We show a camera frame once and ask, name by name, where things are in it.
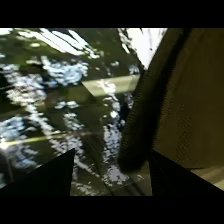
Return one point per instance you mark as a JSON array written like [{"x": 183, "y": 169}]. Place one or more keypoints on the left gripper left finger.
[{"x": 50, "y": 178}]

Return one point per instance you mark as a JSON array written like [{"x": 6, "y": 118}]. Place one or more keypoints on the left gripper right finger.
[{"x": 173, "y": 180}]

